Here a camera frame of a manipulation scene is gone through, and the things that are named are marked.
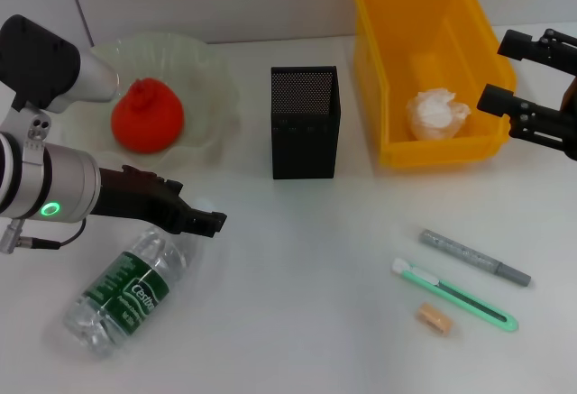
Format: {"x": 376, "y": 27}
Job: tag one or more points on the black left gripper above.
{"x": 135, "y": 195}

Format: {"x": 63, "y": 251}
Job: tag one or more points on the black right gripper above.
{"x": 570, "y": 96}

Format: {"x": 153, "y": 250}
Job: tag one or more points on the white paper ball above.
{"x": 435, "y": 114}

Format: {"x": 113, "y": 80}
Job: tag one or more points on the clear green-label water bottle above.
{"x": 135, "y": 286}

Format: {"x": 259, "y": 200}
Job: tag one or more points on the red-orange toy orange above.
{"x": 149, "y": 123}

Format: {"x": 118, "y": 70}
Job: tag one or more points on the black mesh pen holder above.
{"x": 302, "y": 150}

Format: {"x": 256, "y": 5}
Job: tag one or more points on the pale green glass fruit plate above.
{"x": 203, "y": 96}

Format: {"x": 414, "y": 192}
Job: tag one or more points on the grey marker pen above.
{"x": 473, "y": 256}

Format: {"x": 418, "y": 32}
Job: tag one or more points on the mint green utility knife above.
{"x": 469, "y": 306}

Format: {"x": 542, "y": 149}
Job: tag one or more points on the small beige eraser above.
{"x": 433, "y": 318}

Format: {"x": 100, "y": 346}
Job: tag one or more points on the yellow plastic bin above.
{"x": 451, "y": 42}

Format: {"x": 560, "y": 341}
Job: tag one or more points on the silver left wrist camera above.
{"x": 45, "y": 65}

